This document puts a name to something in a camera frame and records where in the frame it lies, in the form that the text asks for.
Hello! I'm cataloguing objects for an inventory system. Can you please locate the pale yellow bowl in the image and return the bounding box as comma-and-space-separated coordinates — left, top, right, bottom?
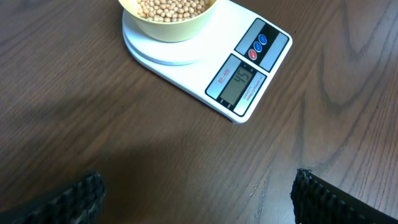
119, 0, 221, 42

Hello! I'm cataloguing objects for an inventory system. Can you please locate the white digital kitchen scale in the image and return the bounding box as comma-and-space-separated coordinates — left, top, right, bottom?
122, 1, 293, 123

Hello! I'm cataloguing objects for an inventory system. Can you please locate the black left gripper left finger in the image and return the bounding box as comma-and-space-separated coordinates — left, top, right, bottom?
1, 170, 106, 224

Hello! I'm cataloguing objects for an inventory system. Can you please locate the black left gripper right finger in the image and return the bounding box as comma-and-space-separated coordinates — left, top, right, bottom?
290, 168, 397, 224

